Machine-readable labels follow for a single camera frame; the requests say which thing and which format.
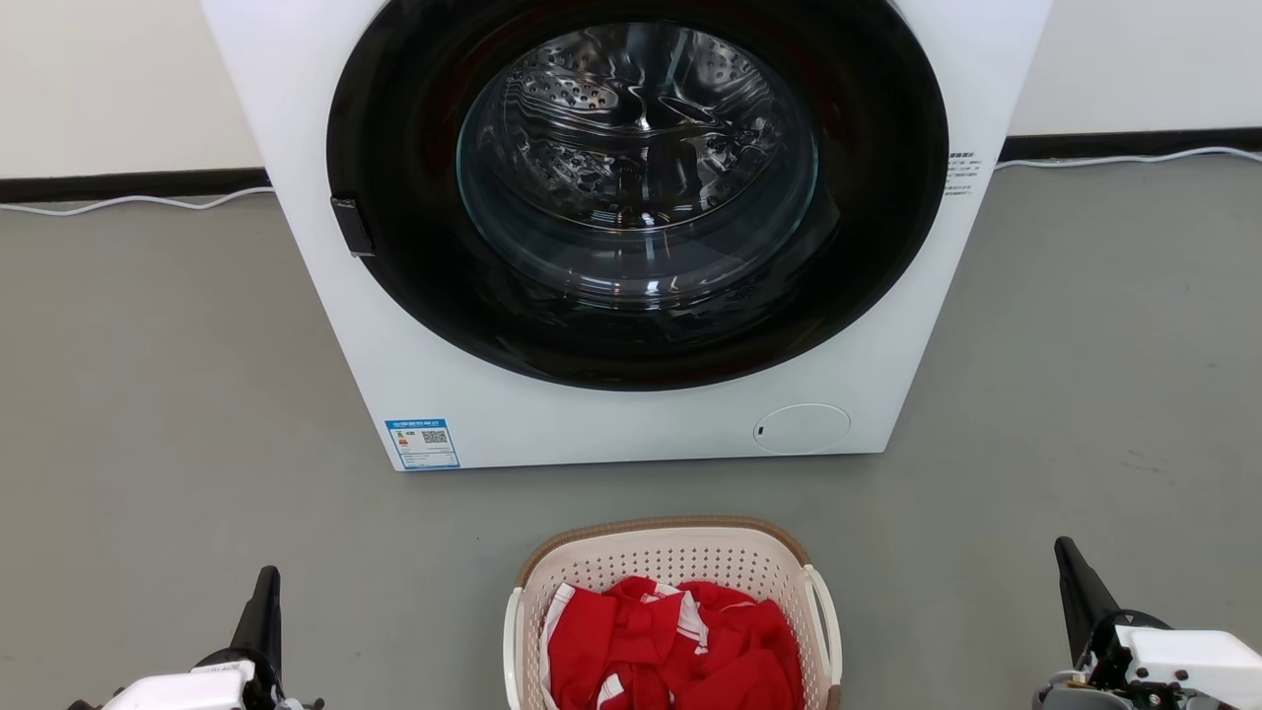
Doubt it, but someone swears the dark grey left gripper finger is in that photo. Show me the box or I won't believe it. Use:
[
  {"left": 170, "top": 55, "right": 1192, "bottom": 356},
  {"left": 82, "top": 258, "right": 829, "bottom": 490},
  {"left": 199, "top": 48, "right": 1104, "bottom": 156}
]
[{"left": 230, "top": 566, "right": 286, "bottom": 691}]

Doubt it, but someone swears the black round washer door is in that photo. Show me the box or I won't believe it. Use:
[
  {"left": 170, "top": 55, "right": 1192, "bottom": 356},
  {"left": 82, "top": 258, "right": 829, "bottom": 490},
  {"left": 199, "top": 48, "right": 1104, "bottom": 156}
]
[{"left": 326, "top": 0, "right": 949, "bottom": 391}]

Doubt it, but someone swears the red and white garment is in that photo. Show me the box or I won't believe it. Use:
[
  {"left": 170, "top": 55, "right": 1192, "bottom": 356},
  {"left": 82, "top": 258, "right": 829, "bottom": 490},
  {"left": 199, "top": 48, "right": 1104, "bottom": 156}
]
[{"left": 539, "top": 576, "right": 805, "bottom": 710}]

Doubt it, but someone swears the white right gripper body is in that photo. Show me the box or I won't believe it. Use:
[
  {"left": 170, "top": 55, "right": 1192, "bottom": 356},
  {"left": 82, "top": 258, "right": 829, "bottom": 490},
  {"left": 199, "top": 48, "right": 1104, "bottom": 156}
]
[{"left": 1033, "top": 609, "right": 1262, "bottom": 710}]

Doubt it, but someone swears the round white filter cover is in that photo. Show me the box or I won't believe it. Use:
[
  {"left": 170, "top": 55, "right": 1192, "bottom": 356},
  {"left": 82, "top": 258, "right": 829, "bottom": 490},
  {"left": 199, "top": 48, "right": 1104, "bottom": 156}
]
[{"left": 753, "top": 403, "right": 852, "bottom": 456}]

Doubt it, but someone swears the steel washer drum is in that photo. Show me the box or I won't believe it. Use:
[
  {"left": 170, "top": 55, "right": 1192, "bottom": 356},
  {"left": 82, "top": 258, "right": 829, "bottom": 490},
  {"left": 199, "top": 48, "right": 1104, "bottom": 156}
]
[{"left": 459, "top": 22, "right": 817, "bottom": 234}]

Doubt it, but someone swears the thin white floor cable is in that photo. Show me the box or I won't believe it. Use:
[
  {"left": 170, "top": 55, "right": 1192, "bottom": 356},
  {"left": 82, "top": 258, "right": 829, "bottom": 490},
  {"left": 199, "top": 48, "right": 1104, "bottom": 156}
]
[
  {"left": 994, "top": 147, "right": 1262, "bottom": 172},
  {"left": 0, "top": 186, "right": 275, "bottom": 216}
]

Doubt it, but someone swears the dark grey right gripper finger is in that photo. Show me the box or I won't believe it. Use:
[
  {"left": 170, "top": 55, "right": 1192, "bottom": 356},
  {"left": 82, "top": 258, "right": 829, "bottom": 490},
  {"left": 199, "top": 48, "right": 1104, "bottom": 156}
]
[{"left": 1054, "top": 536, "right": 1122, "bottom": 664}]

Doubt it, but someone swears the small text sticker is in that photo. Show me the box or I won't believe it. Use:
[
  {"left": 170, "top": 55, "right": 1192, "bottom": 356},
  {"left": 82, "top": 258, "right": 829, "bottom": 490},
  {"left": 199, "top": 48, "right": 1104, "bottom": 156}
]
[{"left": 945, "top": 151, "right": 985, "bottom": 198}]

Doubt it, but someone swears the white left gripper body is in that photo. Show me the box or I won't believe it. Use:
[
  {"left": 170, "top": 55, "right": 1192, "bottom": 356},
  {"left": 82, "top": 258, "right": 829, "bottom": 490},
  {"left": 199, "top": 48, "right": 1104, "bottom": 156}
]
[{"left": 67, "top": 646, "right": 326, "bottom": 710}]

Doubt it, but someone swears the white front-load washing machine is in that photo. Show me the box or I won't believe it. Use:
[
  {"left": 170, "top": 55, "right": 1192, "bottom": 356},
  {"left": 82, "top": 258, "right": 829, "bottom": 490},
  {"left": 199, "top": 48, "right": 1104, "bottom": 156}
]
[{"left": 200, "top": 0, "right": 1054, "bottom": 472}]

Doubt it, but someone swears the blue energy label sticker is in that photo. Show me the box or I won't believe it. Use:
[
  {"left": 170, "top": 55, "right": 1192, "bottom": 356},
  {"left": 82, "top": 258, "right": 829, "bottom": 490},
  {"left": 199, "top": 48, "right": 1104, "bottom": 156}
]
[{"left": 385, "top": 419, "right": 461, "bottom": 471}]

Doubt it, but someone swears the black door handle latch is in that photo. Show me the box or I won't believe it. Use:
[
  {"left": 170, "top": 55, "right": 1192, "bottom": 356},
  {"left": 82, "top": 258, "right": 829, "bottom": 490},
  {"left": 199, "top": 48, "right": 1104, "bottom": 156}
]
[{"left": 330, "top": 197, "right": 376, "bottom": 259}]

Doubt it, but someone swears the beige perforated laundry basket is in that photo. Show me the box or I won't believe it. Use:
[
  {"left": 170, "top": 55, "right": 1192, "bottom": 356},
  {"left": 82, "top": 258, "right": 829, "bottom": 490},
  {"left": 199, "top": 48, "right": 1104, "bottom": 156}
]
[{"left": 503, "top": 516, "right": 844, "bottom": 710}]

